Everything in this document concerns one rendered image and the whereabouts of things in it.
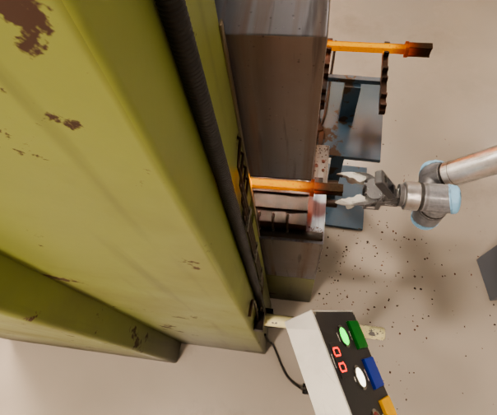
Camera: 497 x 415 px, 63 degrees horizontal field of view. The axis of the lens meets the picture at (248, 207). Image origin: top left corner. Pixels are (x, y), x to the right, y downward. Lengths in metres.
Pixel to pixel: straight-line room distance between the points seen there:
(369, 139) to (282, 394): 1.26
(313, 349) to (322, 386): 0.08
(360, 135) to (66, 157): 1.46
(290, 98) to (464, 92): 2.41
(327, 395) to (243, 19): 0.76
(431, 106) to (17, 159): 2.66
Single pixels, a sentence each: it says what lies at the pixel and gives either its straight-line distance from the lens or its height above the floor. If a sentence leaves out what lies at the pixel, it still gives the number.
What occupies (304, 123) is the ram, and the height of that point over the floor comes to 1.57.
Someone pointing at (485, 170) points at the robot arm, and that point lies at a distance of 1.43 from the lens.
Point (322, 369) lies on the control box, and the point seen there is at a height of 1.19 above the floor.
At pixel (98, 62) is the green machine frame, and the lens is 0.28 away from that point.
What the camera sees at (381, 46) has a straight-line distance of 1.69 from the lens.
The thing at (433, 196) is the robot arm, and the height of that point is 1.02.
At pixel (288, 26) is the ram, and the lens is 0.61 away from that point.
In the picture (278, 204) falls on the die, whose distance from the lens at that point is 1.30.
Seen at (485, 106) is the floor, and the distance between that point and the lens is 3.01.
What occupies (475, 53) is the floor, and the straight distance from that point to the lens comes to 3.29.
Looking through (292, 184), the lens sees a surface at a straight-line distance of 1.31.
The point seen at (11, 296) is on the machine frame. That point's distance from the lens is 0.97.
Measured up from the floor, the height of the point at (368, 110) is 0.75.
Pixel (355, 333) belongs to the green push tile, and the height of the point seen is 1.03.
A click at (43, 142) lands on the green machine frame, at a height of 1.89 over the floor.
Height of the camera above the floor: 2.17
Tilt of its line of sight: 65 degrees down
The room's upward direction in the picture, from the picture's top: 12 degrees counter-clockwise
